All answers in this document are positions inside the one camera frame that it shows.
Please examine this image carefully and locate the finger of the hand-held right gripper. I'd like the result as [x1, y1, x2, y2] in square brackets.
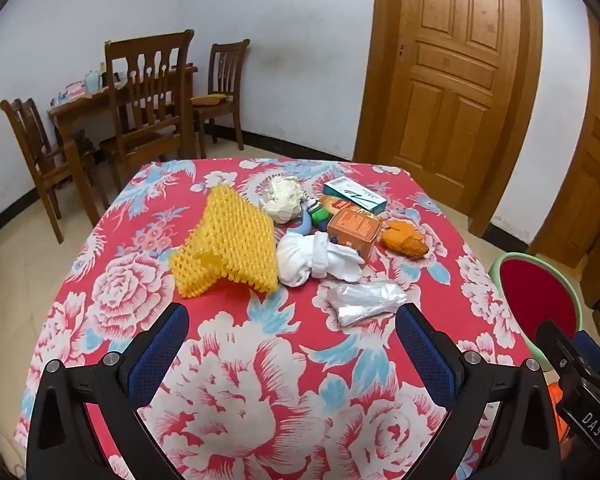
[575, 332, 600, 376]
[536, 320, 588, 387]

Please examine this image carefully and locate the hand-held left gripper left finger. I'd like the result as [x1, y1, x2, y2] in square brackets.
[25, 302, 216, 480]

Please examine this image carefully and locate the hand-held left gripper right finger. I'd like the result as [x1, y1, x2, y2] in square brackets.
[395, 304, 563, 480]

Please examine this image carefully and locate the green-rimmed red basin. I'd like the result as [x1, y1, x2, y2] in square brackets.
[489, 252, 584, 362]

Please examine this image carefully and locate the clear plastic bag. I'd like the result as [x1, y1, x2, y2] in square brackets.
[324, 281, 409, 329]

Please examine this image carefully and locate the yellow foam fruit net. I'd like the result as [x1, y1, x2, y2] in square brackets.
[169, 183, 279, 300]

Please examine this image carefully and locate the orange cardboard box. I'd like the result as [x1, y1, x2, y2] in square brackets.
[327, 208, 383, 264]

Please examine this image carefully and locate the white cloth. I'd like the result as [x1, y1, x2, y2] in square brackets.
[277, 231, 366, 289]

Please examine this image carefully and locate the orange snack packet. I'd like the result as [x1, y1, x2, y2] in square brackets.
[322, 195, 363, 219]

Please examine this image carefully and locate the teal and white box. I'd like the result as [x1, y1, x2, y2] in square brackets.
[322, 177, 387, 214]

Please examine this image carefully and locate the green toy figure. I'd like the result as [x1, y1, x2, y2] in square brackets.
[307, 198, 332, 232]

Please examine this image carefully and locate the cream tissue paper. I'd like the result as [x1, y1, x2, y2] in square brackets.
[261, 175, 307, 224]

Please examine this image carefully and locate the orange plastic stool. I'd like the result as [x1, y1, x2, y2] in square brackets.
[547, 381, 567, 444]

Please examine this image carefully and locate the red floral tablecloth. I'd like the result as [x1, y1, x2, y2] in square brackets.
[12, 157, 543, 480]

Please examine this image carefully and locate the plain wooden door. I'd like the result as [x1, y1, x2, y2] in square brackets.
[529, 9, 600, 312]

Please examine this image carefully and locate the low wooden chair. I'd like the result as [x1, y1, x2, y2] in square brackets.
[0, 97, 102, 245]

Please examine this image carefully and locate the wooden dining table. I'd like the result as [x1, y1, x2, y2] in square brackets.
[47, 64, 199, 161]

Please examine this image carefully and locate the yellow seat cushion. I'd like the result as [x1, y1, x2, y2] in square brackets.
[190, 92, 230, 107]

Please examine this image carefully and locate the tall-backed wooden chair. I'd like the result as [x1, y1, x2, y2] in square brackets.
[99, 31, 196, 177]

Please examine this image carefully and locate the panelled wooden door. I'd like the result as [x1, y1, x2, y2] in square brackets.
[354, 0, 544, 217]

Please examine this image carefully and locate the pile of small household items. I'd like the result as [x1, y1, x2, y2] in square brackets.
[51, 62, 131, 109]

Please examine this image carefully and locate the wooden chair with cushion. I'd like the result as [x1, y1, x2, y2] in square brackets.
[190, 38, 251, 159]

